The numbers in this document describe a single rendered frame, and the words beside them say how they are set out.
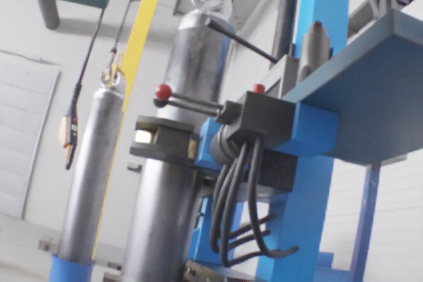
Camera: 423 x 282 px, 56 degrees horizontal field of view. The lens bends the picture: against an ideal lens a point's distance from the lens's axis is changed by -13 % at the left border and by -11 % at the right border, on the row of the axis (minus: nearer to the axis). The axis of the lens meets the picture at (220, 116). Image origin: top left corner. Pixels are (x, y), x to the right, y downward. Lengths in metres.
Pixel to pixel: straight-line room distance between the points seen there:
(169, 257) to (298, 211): 0.46
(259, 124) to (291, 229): 0.67
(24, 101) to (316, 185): 11.66
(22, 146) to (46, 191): 1.43
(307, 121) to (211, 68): 0.67
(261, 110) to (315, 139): 0.13
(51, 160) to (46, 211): 1.42
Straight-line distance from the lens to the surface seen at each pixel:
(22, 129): 12.65
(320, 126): 0.96
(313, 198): 1.56
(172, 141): 1.24
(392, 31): 0.65
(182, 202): 1.44
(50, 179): 12.34
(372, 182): 2.03
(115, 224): 12.12
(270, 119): 0.94
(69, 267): 2.75
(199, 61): 1.54
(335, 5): 1.84
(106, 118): 2.82
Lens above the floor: 0.69
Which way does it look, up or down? 16 degrees up
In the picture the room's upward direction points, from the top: 12 degrees clockwise
